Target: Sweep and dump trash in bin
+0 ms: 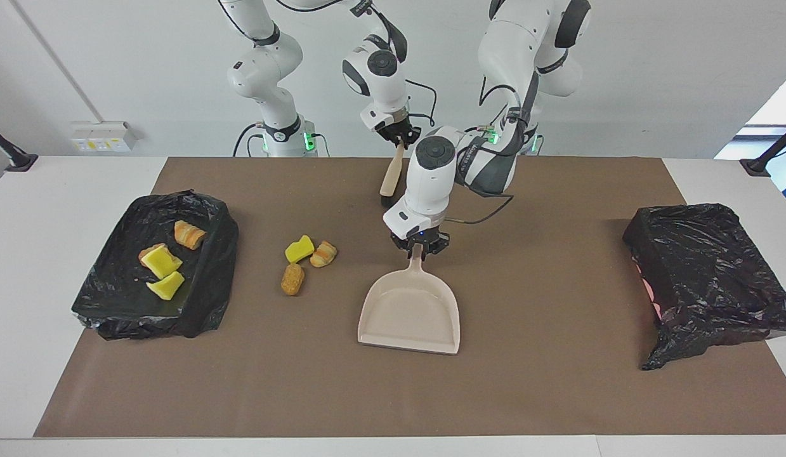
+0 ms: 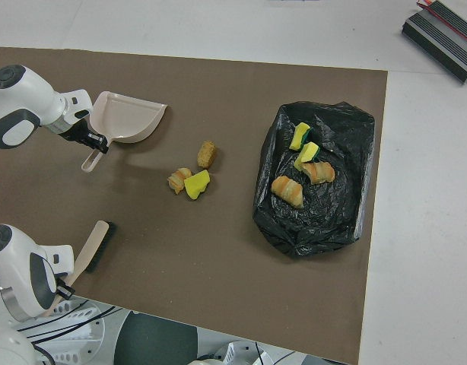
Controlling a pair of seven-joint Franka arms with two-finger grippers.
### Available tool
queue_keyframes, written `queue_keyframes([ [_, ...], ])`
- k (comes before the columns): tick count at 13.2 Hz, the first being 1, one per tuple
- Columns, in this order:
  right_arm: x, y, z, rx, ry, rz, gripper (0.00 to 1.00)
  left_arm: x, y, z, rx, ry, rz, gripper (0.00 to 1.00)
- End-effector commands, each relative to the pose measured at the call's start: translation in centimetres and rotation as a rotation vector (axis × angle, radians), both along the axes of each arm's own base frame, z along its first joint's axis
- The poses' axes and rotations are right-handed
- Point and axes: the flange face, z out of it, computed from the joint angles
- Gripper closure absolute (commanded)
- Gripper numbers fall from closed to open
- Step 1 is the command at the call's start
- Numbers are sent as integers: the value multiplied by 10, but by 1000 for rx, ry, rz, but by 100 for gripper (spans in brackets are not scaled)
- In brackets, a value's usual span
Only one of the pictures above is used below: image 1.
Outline brown table mat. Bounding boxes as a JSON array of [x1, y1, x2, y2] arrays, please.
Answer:
[[34, 157, 786, 439]]

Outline small yellow sponge piece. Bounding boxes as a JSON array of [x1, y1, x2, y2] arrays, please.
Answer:
[[146, 271, 186, 301]]

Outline pink bin with black bag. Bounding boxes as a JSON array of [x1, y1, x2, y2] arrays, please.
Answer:
[[622, 203, 786, 371]]

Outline beige plastic dustpan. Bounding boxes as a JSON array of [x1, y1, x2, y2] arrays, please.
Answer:
[[357, 244, 462, 356]]

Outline window with grey frame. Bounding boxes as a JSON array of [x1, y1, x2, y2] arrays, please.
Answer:
[[715, 86, 786, 210]]

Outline beige hand brush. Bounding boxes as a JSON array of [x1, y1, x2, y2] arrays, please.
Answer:
[[379, 141, 407, 209]]

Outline notched yellow sponge piece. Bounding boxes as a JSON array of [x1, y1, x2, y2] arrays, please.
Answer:
[[141, 246, 183, 280]]

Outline orange striped bread piece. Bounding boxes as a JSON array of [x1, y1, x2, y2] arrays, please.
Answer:
[[173, 220, 207, 250], [310, 240, 338, 268]]

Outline white wall outlet box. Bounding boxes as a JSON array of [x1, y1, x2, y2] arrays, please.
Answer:
[[70, 121, 138, 153]]

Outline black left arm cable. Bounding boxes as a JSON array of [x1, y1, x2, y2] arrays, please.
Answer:
[[443, 83, 539, 227]]

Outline black clamp stand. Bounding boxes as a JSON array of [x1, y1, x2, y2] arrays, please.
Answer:
[[740, 123, 786, 177], [0, 121, 38, 173]]

